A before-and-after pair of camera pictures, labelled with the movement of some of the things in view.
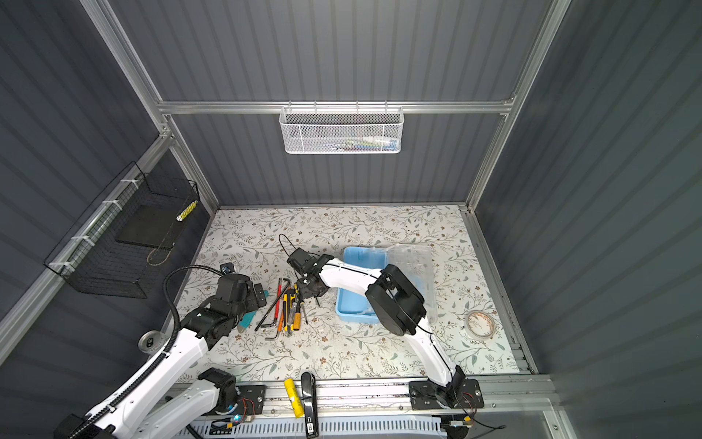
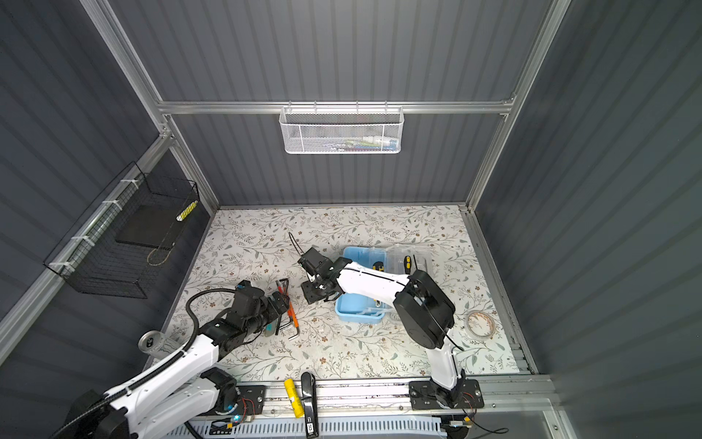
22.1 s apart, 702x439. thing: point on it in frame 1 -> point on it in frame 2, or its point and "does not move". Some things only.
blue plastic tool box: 415,262 does not move
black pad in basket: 153,225 does not move
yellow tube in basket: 186,211 does not move
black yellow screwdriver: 297,317 -> 408,260
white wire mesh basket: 341,127 does not move
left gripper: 253,303 -> 271,307
